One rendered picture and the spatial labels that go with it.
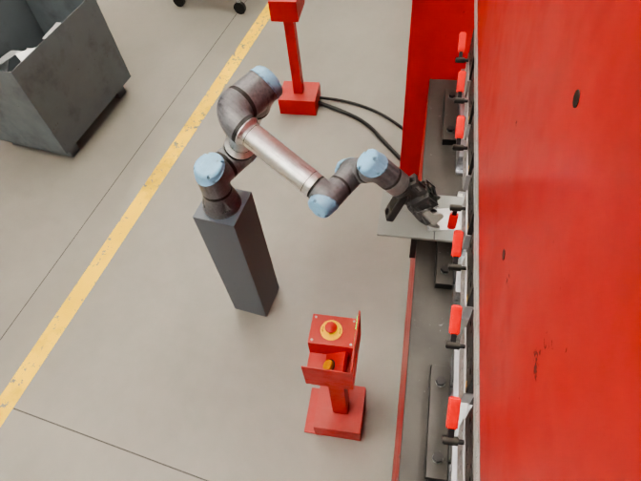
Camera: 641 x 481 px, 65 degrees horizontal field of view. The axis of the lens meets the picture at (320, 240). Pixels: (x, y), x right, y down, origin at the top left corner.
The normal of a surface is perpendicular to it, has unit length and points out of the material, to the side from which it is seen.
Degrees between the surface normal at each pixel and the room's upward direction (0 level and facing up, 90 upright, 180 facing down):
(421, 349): 0
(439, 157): 0
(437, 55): 90
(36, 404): 0
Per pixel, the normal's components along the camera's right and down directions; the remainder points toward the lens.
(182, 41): -0.07, -0.57
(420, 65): -0.17, 0.81
